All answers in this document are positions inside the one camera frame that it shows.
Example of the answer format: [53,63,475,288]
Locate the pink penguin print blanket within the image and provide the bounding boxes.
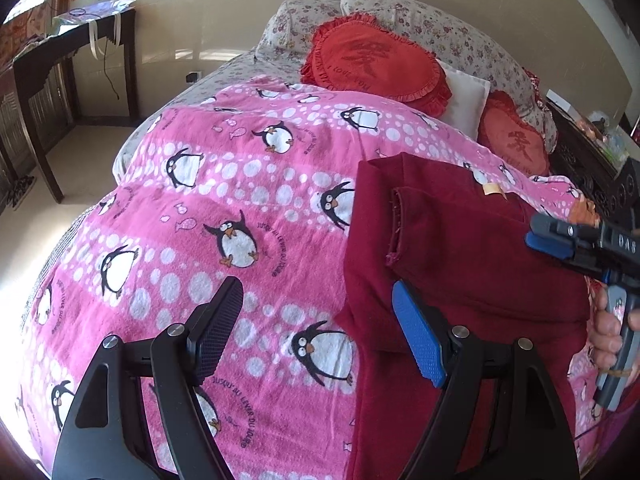
[17,76,640,480]

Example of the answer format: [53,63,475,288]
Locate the large red heart cushion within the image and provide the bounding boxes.
[300,14,454,117]

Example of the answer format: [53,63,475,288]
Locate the slatted wooden cabinet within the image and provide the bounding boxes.
[0,66,77,211]

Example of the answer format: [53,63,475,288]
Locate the dark red knitted garment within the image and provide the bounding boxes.
[334,154,594,480]

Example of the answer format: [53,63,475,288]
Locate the dark carved wooden nightstand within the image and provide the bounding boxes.
[544,99,640,235]

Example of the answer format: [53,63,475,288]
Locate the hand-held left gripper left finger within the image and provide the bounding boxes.
[52,276,245,480]

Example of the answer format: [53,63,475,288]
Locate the clutter on nightstand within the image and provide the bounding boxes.
[575,109,637,162]

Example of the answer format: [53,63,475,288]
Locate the large floral pillow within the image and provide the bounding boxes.
[340,0,559,157]

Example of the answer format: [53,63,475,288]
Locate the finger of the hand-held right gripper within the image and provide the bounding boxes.
[530,214,602,242]
[524,233,609,272]

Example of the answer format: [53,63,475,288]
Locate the pair of slippers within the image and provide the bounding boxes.
[9,174,38,209]

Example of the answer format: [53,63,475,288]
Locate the person's right hand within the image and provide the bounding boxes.
[590,284,640,375]

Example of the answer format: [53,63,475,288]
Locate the small floral pillow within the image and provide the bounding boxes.
[254,0,351,62]

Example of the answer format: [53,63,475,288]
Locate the heart-shaped red cushion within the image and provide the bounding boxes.
[477,91,552,178]

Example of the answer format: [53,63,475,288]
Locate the thin black cable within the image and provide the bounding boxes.
[101,35,127,100]

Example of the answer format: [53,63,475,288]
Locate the small white pillow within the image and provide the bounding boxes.
[434,58,492,130]

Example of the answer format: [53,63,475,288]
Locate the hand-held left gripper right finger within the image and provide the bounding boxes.
[391,280,581,480]

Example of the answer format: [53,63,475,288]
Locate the dark wooden side table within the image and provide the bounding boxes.
[12,7,139,204]

